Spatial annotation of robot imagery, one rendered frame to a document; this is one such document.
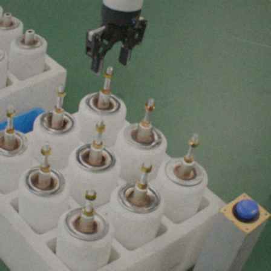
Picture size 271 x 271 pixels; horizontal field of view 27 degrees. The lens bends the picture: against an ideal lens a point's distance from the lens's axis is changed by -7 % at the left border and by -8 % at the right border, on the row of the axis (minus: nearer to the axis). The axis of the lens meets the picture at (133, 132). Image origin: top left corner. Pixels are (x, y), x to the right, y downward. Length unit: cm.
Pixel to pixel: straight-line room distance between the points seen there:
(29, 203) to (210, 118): 80
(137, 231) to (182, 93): 80
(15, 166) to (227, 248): 41
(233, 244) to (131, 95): 83
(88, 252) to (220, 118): 85
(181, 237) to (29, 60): 57
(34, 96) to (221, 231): 63
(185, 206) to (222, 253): 15
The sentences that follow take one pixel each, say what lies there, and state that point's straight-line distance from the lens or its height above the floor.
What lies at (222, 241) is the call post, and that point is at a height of 26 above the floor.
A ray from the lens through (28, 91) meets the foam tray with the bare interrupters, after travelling 137.
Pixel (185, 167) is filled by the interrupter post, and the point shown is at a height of 27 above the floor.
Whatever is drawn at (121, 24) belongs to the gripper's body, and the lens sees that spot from 106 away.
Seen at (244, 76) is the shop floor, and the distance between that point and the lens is 192.
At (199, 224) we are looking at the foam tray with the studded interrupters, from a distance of 110.
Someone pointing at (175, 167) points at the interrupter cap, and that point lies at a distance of 109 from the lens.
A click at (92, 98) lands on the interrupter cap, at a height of 25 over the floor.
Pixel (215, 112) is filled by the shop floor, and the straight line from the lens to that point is 170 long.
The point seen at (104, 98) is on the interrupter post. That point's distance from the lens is 118.
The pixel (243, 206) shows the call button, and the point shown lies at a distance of 94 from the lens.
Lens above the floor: 96
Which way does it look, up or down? 38 degrees down
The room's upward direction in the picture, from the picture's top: 12 degrees clockwise
